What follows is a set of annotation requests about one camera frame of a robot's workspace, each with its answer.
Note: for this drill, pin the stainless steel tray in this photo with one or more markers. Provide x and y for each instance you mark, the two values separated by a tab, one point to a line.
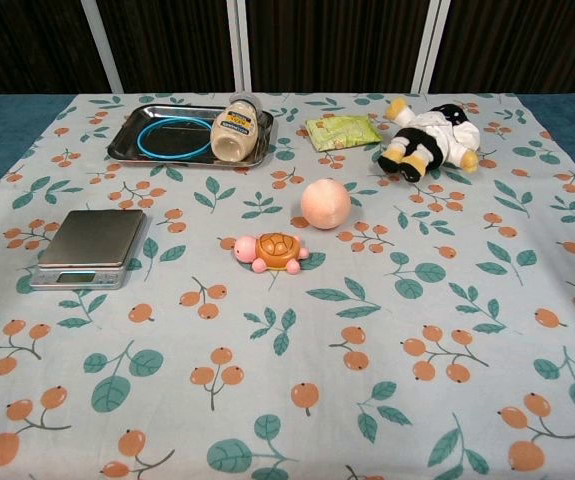
127	145

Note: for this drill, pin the peach coloured ball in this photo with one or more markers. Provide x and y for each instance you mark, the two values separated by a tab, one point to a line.
326	205

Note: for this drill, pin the black white plush toy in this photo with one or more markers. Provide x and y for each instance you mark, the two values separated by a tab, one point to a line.
432	135

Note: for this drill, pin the dark folding screen panel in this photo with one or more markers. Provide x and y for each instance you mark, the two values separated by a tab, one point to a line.
22	45
332	45
522	45
167	45

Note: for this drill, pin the pink orange toy turtle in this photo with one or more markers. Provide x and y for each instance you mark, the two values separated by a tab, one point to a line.
277	250

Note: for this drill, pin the floral print tablecloth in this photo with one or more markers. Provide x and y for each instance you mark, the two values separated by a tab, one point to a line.
317	350

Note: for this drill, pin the mayonnaise squeeze bottle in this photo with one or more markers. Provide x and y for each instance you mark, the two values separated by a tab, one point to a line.
234	130

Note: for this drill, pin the green snack packet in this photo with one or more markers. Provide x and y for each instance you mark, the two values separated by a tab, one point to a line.
342	132

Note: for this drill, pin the silver digital kitchen scale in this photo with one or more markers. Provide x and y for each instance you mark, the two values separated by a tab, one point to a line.
92	235

